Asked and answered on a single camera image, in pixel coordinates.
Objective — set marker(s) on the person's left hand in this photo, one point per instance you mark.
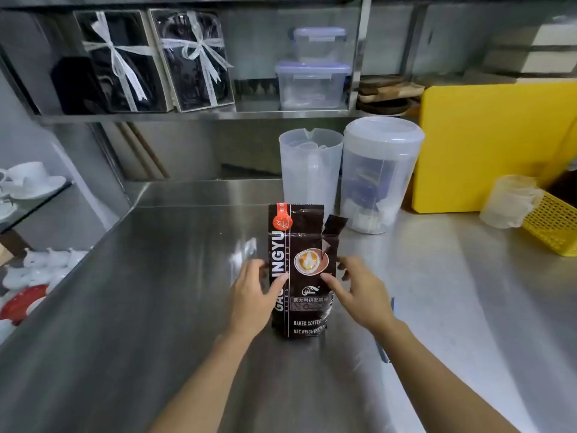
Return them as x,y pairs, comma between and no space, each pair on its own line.
248,306

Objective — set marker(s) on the person's right hand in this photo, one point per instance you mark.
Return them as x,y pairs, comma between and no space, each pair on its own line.
365,297

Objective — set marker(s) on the person's right thumb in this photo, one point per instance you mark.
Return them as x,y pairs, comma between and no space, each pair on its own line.
333,288

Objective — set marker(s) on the person's left thumb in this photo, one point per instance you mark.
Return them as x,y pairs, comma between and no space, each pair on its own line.
277,286

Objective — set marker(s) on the dark brown coffee bag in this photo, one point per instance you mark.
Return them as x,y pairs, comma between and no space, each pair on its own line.
304,247

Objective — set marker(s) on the person's left forearm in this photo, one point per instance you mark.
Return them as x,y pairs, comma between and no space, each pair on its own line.
203,383

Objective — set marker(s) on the person's right forearm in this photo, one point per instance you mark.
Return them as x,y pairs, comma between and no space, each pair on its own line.
432,378

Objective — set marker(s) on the clear plastic measuring pitcher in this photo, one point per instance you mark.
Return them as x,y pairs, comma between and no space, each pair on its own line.
311,171

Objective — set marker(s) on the clear lidded plastic jug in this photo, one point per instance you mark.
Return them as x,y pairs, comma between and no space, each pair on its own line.
378,175

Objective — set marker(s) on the stainless steel shelf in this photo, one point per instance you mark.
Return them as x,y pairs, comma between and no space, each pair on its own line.
252,113

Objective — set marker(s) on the small clear measuring cup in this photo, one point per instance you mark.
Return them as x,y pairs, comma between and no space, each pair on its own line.
507,202

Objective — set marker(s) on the stack of wooden boards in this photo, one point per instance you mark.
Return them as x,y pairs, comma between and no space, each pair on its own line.
390,94

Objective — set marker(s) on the large clear purple-lid container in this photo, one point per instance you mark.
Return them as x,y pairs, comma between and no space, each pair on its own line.
312,85

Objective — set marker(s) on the yellow cutting board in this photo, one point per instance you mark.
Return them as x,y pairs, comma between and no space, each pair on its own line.
487,148

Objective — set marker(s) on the yellow plastic basket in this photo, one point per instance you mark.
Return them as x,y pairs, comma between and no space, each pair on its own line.
554,223

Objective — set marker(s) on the black gift box white ribbon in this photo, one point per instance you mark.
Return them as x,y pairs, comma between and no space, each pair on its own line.
121,58
194,58

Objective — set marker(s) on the small clear purple-lid container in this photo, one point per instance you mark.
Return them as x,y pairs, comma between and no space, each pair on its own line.
319,42

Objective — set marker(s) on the red plate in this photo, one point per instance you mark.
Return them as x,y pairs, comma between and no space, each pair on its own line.
22,304

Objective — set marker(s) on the glass shelf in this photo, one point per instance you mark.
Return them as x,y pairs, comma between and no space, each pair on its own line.
31,207

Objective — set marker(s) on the white saucer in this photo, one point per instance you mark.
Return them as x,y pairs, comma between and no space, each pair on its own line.
38,184

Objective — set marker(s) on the white cup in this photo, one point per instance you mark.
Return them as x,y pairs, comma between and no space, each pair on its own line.
25,172

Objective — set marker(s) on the plain black box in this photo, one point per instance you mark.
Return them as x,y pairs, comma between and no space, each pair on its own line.
74,85

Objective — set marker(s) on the stack of white boxes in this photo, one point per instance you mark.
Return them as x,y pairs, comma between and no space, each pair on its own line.
532,54

